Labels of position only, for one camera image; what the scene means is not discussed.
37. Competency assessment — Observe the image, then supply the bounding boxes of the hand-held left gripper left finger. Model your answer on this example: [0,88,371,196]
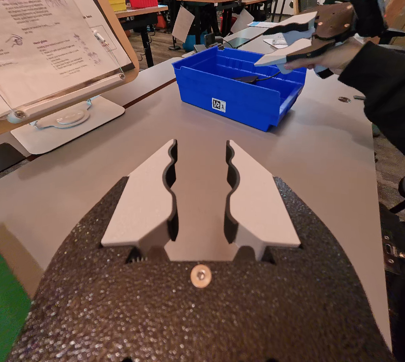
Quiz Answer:
[101,139,178,250]

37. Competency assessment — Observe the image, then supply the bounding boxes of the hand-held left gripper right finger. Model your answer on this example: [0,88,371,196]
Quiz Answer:
[224,139,302,261]

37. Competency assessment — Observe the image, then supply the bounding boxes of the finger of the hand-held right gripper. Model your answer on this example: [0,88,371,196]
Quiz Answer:
[254,38,314,67]
[263,12,318,37]

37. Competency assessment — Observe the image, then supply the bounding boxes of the large blue plastic bin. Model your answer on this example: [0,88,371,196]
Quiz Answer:
[172,46,307,132]

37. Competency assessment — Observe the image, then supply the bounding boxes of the person's right forearm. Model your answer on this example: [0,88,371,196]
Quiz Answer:
[338,41,405,155]

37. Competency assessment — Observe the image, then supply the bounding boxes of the person's right hand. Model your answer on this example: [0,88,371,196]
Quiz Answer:
[283,43,364,72]

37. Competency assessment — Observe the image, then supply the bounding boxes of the white document stand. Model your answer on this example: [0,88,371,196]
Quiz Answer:
[263,35,288,49]

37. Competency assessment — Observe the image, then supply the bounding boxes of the dark laptop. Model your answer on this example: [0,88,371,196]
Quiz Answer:
[223,36,254,48]

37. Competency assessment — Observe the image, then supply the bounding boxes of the hanging white paper sheet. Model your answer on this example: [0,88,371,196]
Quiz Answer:
[229,8,254,34]
[172,6,195,43]

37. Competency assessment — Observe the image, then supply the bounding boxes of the black device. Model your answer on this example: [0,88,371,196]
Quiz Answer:
[204,33,225,49]

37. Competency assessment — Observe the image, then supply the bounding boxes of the red plastic bin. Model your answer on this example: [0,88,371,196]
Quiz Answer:
[113,0,159,9]

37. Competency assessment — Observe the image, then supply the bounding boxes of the wooden document stand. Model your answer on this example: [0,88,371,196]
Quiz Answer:
[0,0,140,155]

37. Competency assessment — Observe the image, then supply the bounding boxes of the green plastic bin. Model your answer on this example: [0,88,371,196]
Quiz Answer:
[0,254,33,359]

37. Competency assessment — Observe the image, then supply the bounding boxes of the printed instruction sheet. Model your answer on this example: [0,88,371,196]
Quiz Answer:
[0,0,122,113]

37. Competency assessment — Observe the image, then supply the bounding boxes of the black desk cable hatch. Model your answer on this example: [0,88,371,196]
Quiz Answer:
[0,142,27,173]

